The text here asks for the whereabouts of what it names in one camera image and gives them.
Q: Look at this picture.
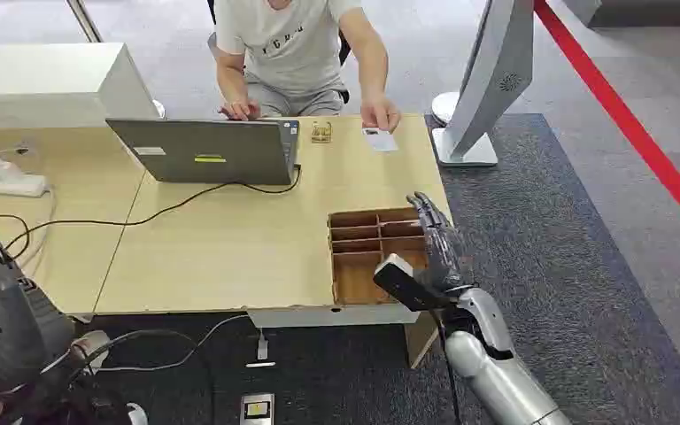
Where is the metal pole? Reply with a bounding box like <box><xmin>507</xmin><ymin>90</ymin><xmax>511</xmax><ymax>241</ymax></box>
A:
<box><xmin>65</xmin><ymin>0</ymin><xmax>104</xmax><ymax>44</ymax></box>

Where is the grey laptop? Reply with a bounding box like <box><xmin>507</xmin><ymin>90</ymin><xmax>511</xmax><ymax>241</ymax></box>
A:
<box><xmin>105</xmin><ymin>118</ymin><xmax>302</xmax><ymax>187</ymax></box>

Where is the wooden card box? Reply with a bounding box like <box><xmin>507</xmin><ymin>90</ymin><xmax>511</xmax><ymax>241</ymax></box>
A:
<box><xmin>327</xmin><ymin>205</ymin><xmax>437</xmax><ymax>308</ymax></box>

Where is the person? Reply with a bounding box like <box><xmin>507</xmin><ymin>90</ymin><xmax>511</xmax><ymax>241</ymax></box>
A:
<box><xmin>207</xmin><ymin>0</ymin><xmax>404</xmax><ymax>135</ymax></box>

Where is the white card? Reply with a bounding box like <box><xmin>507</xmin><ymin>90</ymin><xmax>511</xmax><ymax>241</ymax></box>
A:
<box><xmin>362</xmin><ymin>127</ymin><xmax>400</xmax><ymax>154</ymax></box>

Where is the silver device with yellow label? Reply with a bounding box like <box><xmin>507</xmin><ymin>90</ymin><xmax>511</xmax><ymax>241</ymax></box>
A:
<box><xmin>239</xmin><ymin>392</ymin><xmax>276</xmax><ymax>425</ymax></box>

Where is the red floor tape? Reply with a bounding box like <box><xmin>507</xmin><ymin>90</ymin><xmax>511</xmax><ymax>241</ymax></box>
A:
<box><xmin>532</xmin><ymin>0</ymin><xmax>680</xmax><ymax>246</ymax></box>

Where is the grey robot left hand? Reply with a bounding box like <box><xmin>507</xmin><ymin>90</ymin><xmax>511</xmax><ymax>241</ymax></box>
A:
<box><xmin>0</xmin><ymin>222</ymin><xmax>78</xmax><ymax>398</ymax></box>

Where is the person's left hand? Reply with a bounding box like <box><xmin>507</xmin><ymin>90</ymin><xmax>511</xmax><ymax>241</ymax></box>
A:
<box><xmin>359</xmin><ymin>93</ymin><xmax>404</xmax><ymax>135</ymax></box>

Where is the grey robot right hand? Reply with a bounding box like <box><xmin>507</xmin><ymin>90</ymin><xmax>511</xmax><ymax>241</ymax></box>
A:
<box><xmin>406</xmin><ymin>190</ymin><xmax>475</xmax><ymax>296</ymax></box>

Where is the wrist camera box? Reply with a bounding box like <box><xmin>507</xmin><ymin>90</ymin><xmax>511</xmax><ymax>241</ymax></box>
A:
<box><xmin>372</xmin><ymin>253</ymin><xmax>453</xmax><ymax>313</ymax></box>
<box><xmin>72</xmin><ymin>329</ymin><xmax>112</xmax><ymax>373</ymax></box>

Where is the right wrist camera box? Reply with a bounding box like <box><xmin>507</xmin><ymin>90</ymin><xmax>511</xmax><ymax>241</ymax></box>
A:
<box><xmin>372</xmin><ymin>253</ymin><xmax>453</xmax><ymax>313</ymax></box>

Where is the white round base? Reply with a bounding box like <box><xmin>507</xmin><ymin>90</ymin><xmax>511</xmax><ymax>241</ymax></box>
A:
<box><xmin>431</xmin><ymin>90</ymin><xmax>462</xmax><ymax>127</ymax></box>

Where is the white usb adapter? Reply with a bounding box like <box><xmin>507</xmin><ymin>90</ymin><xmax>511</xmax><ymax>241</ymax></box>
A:
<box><xmin>244</xmin><ymin>328</ymin><xmax>277</xmax><ymax>370</ymax></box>

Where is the white cabinet box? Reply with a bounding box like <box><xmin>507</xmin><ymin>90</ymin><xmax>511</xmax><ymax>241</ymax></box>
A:
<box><xmin>0</xmin><ymin>41</ymin><xmax>160</xmax><ymax>130</ymax></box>

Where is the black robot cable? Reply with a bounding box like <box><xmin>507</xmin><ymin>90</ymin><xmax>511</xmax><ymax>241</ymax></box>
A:
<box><xmin>79</xmin><ymin>327</ymin><xmax>219</xmax><ymax>425</ymax></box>

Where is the person's right hand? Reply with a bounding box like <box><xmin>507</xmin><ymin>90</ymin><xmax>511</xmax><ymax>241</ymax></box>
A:
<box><xmin>218</xmin><ymin>100</ymin><xmax>263</xmax><ymax>122</ymax></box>

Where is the white cable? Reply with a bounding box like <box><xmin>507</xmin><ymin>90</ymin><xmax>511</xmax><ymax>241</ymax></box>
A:
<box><xmin>96</xmin><ymin>313</ymin><xmax>254</xmax><ymax>375</ymax></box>

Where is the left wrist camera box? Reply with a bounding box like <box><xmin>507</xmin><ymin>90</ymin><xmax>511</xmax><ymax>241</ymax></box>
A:
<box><xmin>72</xmin><ymin>329</ymin><xmax>112</xmax><ymax>373</ymax></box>

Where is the silver monitor on stand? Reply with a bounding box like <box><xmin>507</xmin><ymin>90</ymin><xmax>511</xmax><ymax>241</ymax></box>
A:
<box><xmin>431</xmin><ymin>0</ymin><xmax>536</xmax><ymax>168</ymax></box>

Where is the dark grey floor rug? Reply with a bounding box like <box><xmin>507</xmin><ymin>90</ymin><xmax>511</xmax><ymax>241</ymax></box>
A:
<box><xmin>75</xmin><ymin>112</ymin><xmax>680</xmax><ymax>425</ymax></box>

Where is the white power strip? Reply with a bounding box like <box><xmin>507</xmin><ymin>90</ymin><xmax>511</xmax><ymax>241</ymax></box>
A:
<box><xmin>0</xmin><ymin>158</ymin><xmax>51</xmax><ymax>199</ymax></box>

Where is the black laptop cable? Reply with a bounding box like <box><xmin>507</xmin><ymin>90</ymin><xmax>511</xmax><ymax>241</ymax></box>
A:
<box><xmin>0</xmin><ymin>166</ymin><xmax>304</xmax><ymax>260</ymax></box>

